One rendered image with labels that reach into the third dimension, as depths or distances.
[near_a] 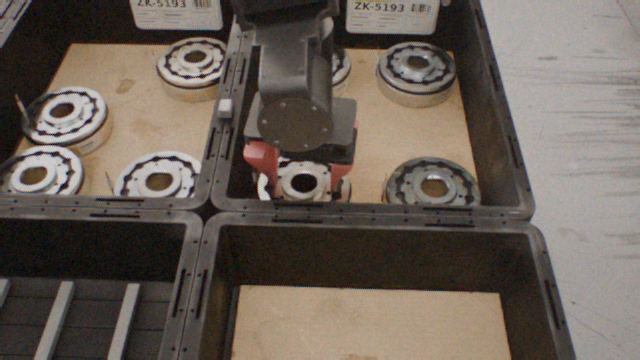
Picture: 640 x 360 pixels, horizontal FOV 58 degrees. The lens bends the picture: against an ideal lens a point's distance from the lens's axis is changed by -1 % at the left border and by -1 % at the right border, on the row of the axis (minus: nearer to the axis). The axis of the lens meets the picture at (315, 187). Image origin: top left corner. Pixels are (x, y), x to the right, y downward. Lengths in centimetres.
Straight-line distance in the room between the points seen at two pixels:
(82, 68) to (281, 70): 51
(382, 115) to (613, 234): 36
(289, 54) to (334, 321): 27
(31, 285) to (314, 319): 29
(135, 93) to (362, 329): 45
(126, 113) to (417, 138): 38
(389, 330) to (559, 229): 36
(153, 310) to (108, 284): 6
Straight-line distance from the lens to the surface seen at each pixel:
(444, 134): 75
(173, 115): 78
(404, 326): 58
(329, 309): 59
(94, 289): 64
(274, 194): 63
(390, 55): 81
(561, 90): 109
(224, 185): 55
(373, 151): 72
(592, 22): 128
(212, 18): 86
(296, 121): 43
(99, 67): 89
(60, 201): 58
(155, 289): 62
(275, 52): 44
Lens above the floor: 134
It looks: 50 degrees down
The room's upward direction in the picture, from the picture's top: straight up
